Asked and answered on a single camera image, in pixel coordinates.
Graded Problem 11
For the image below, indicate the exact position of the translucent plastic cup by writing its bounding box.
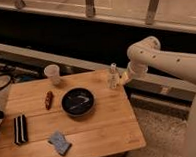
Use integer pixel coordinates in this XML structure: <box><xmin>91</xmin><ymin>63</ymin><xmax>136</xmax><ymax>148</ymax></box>
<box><xmin>44</xmin><ymin>65</ymin><xmax>61</xmax><ymax>86</ymax></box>

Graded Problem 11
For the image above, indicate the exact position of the black ceramic bowl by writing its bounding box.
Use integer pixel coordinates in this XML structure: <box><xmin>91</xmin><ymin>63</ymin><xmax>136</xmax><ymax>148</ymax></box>
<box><xmin>61</xmin><ymin>88</ymin><xmax>95</xmax><ymax>117</ymax></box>

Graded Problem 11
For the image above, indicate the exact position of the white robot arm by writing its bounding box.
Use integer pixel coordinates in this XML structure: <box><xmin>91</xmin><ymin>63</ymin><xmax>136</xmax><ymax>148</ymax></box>
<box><xmin>120</xmin><ymin>36</ymin><xmax>196</xmax><ymax>157</ymax></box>

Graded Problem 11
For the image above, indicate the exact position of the metal bracket right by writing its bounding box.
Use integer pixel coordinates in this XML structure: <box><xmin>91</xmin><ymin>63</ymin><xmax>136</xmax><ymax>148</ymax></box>
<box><xmin>145</xmin><ymin>0</ymin><xmax>160</xmax><ymax>25</ymax></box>

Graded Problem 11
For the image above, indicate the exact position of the metal bracket middle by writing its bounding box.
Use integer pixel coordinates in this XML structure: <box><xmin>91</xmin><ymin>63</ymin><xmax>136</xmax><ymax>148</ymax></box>
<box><xmin>85</xmin><ymin>0</ymin><xmax>96</xmax><ymax>17</ymax></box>

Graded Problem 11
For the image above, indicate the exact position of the metal bracket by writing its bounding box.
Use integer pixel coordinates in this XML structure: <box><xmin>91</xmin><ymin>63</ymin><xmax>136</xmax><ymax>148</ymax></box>
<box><xmin>85</xmin><ymin>0</ymin><xmax>96</xmax><ymax>17</ymax></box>
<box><xmin>145</xmin><ymin>0</ymin><xmax>160</xmax><ymax>25</ymax></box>

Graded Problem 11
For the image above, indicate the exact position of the small clear glass bottle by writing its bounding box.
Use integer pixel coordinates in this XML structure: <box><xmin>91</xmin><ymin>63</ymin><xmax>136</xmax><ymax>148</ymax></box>
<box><xmin>108</xmin><ymin>63</ymin><xmax>119</xmax><ymax>89</ymax></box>

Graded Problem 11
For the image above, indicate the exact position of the black cable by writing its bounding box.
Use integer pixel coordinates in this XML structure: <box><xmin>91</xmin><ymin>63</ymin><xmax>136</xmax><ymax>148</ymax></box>
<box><xmin>0</xmin><ymin>71</ymin><xmax>15</xmax><ymax>93</ymax></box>

